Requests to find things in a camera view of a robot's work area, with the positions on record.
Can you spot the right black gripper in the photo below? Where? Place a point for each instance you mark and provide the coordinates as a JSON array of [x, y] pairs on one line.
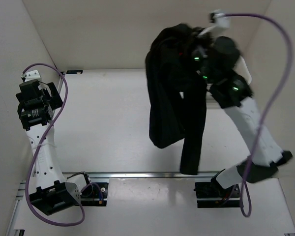
[[207, 45]]

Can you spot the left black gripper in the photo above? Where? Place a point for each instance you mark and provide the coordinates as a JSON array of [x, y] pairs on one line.
[[55, 100]]

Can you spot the black trousers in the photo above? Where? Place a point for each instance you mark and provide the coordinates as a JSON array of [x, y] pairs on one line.
[[177, 95]]

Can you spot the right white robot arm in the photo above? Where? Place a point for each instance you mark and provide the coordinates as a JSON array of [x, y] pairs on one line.
[[235, 97]]

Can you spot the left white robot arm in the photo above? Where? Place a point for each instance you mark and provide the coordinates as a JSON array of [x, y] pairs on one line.
[[54, 192]]

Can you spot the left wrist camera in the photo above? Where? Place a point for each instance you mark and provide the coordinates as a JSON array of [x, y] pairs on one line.
[[31, 75]]

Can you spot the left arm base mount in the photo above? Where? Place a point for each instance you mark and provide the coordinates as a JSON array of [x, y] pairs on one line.
[[93, 190]]

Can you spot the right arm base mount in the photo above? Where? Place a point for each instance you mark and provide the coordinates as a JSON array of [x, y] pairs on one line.
[[208, 195]]

